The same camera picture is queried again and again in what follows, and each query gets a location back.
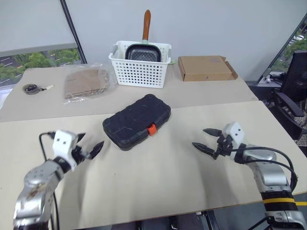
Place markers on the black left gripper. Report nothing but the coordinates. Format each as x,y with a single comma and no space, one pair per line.
81,155

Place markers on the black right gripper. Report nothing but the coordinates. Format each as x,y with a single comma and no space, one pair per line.
223,146

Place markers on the black plastic tool case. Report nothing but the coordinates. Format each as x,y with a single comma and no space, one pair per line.
134,119

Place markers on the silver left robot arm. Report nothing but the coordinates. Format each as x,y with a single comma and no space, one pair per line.
38,187

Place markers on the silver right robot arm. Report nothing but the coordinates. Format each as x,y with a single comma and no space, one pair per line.
273,177

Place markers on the clear bag of brown paper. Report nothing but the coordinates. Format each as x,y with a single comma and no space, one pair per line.
84,83

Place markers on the flat brown cardboard box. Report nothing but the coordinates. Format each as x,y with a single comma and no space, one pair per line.
204,68

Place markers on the grey side desk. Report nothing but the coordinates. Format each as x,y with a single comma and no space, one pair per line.
266,82

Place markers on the small green item behind basket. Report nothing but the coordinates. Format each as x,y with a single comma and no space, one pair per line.
172,62

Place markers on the white perforated plastic basket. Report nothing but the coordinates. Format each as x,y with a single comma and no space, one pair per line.
141,72

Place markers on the black office chair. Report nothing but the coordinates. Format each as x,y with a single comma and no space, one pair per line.
293,91

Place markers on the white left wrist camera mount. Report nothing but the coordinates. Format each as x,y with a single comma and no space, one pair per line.
63,143

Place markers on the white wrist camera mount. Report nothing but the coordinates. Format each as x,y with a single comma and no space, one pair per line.
63,143
235,133

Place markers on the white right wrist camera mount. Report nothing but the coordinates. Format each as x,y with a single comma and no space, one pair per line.
235,133

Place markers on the dark slanted window frame bar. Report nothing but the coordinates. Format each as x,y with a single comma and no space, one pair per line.
73,31
283,48

